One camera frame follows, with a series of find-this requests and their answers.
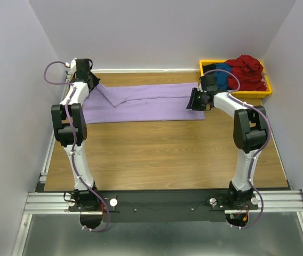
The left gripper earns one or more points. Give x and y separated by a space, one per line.
96 80

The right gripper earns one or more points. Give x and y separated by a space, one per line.
192 103

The purple t shirt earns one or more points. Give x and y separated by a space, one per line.
164 102

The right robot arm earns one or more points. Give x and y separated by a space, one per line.
250 134

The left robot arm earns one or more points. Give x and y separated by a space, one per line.
70 131

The black t shirt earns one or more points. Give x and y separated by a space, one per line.
209 69

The blue t shirt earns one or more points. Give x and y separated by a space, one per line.
222 77

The yellow plastic bin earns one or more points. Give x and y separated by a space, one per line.
242 94

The red t shirt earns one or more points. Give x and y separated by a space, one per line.
248 71

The black mounting base plate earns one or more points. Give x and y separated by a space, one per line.
160 206

